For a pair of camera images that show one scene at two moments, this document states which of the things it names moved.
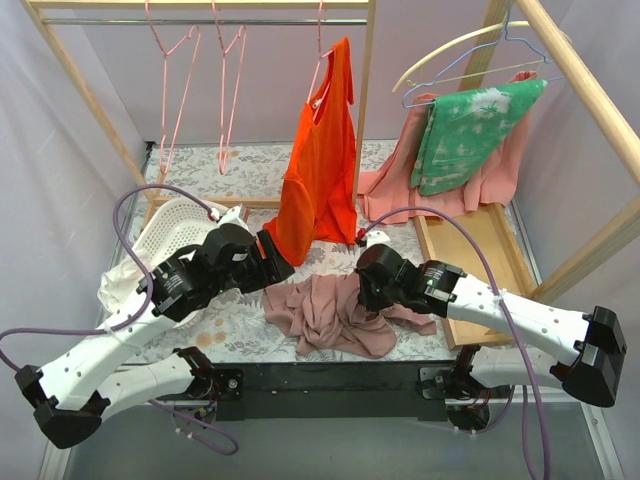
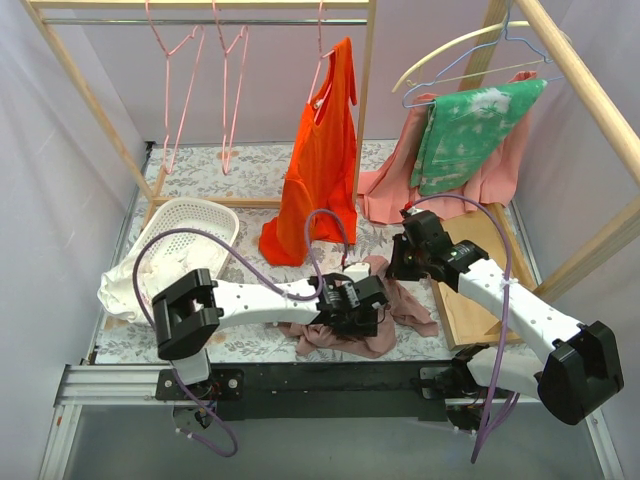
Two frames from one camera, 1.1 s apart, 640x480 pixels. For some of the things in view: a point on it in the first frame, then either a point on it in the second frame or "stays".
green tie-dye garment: (463, 131) stays
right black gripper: (367, 298) → (404, 255)
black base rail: (328, 391) stays
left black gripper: (270, 255) → (372, 298)
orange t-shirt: (319, 196) stays
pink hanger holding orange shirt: (318, 102) stays
